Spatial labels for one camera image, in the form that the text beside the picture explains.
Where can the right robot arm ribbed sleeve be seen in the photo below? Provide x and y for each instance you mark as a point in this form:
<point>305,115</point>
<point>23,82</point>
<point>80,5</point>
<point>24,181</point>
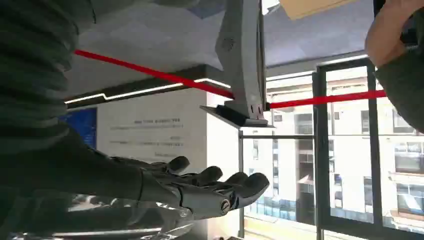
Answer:
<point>30,66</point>

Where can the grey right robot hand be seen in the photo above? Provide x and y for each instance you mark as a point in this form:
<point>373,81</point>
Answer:
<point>109,179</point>

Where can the blue wall poster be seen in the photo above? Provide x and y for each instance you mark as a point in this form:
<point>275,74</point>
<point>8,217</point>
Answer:
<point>82,126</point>

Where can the grey metal stand post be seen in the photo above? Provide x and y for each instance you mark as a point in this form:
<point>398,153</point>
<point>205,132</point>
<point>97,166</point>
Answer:
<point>243,59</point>

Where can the person's hand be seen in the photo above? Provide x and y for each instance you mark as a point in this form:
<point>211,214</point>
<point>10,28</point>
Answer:
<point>384,36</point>

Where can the black window frame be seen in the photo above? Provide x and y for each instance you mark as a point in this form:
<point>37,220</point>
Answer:
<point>321,149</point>

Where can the red barrier tape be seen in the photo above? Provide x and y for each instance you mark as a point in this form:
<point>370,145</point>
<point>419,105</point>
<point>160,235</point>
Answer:
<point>159,74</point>

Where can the white ceiling light strip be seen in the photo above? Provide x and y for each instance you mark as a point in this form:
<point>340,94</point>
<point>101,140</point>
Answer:
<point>142,90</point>

